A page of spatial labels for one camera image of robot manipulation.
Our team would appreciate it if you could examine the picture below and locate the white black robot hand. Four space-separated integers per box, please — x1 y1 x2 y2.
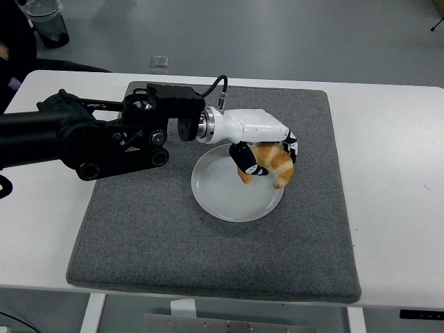
210 108 300 178

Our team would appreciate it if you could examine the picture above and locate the golden croissant bread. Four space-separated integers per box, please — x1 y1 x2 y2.
237 142 295 189

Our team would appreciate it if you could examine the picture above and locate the round grey plate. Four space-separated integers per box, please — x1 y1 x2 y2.
191 143 286 223

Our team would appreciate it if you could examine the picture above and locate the grey felt mat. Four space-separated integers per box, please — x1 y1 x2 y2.
65 80 363 305

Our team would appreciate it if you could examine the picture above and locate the white table leg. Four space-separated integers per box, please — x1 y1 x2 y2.
345 307 366 333
79 293 107 333

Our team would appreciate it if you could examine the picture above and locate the clear bin with black liner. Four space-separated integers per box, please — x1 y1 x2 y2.
19 0 70 49

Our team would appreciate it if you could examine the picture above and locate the black table control panel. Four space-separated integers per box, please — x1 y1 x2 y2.
399 308 444 320

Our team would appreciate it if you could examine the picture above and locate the white table bracket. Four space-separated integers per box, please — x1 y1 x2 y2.
169 298 198 318

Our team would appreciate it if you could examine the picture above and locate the black cable loop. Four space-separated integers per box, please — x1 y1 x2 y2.
0 174 14 199

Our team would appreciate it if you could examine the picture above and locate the black floor cable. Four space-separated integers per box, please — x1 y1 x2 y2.
0 310 39 333

